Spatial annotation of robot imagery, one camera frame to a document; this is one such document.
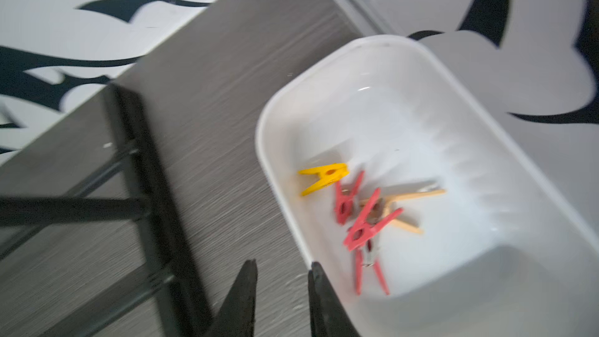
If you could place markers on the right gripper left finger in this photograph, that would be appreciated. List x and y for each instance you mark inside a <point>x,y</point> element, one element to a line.
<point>236,316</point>

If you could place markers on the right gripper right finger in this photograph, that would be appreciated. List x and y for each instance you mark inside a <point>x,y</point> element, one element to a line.
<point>327,315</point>

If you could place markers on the grey clothespin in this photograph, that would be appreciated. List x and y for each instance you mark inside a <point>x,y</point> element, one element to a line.
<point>384,206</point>

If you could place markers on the beige wooden clothespin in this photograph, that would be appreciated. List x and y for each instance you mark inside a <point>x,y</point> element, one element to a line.
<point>409,220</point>

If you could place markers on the yellow clothespin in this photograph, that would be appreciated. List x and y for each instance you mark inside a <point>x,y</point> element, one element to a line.
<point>327,175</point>

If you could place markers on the white plastic bin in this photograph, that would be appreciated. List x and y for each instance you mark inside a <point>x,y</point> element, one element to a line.
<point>502,254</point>

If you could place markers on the black clothes rack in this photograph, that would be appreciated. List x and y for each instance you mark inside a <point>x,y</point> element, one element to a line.
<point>131,186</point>

